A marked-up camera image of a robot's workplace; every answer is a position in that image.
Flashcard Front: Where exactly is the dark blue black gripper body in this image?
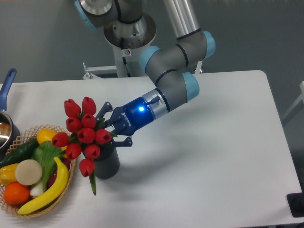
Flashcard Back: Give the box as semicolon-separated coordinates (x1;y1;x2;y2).
105;98;154;136

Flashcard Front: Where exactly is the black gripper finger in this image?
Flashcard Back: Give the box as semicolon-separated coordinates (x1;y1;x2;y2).
111;137;133;147
95;102;113;120

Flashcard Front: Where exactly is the red tulip bouquet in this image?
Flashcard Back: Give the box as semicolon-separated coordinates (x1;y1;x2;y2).
52;96;116;195

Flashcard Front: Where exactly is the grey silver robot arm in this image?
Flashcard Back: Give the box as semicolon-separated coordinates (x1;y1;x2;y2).
75;0;216;147

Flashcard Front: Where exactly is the dark grey ribbed vase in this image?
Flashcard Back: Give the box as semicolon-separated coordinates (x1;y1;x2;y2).
94;145;120;180

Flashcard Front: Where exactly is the yellow lemon squash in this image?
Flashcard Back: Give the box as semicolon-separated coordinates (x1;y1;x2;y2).
37;129;69;159

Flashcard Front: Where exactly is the yellow banana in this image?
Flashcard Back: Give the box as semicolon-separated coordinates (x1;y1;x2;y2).
18;157;69;215

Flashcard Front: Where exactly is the green bok choy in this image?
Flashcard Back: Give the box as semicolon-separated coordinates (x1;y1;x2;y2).
30;141;63;198

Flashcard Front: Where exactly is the purple red vegetable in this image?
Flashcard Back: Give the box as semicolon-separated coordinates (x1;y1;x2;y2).
47;159;71;189

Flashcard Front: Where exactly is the green cucumber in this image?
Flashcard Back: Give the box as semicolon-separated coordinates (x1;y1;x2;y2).
0;138;39;168

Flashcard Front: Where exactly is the woven wicker basket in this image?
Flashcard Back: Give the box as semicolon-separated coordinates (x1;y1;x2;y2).
0;124;76;219

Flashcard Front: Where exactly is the beige round slice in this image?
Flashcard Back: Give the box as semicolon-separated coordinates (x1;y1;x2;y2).
15;159;43;186

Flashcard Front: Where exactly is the yellow bell pepper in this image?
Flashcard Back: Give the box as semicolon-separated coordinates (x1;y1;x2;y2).
0;163;18;186

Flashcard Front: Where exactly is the orange fruit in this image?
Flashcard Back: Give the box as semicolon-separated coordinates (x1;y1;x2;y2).
3;182;30;205

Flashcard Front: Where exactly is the black device at table edge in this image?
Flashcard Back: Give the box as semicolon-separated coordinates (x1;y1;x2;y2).
286;192;304;218

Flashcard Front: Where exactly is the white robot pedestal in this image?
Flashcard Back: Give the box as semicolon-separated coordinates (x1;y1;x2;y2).
82;13;204;80

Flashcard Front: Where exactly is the blue handled saucepan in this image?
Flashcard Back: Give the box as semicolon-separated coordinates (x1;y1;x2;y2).
0;68;20;161

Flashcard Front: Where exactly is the white frame at right edge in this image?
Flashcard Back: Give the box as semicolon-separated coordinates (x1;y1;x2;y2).
281;81;304;127

